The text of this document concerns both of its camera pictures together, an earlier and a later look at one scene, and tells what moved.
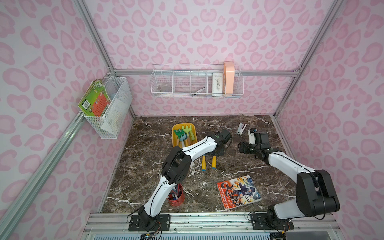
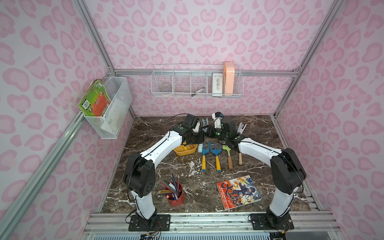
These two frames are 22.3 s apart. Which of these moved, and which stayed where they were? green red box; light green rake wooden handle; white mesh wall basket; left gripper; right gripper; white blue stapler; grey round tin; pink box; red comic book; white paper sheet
Moved: left gripper; light green rake wooden handle; right gripper
Stayed: grey round tin; white blue stapler; pink box; white paper sheet; white mesh wall basket; red comic book; green red box
